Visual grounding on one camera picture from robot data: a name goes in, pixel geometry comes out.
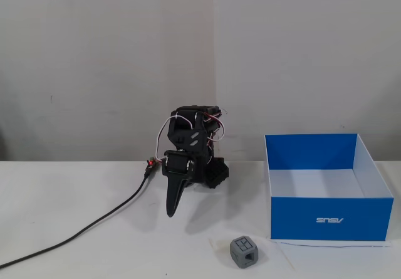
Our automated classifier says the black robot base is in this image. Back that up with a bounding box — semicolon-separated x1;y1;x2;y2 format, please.
202;156;230;190

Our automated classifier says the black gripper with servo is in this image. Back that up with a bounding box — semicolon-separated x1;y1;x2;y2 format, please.
162;149;197;219

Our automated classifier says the white looped servo wire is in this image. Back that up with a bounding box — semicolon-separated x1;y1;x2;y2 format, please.
155;112;195;164

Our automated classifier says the gray 3D printed block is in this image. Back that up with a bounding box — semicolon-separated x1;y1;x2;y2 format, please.
229;235;259;269

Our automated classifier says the blue and white cardboard box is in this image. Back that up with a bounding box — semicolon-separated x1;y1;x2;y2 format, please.
264;132;395;241

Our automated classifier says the red and white wire bundle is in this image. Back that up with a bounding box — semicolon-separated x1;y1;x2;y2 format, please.
200;109;227;142

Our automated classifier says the black power cable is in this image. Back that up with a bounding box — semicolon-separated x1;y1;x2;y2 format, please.
0;166;152;269

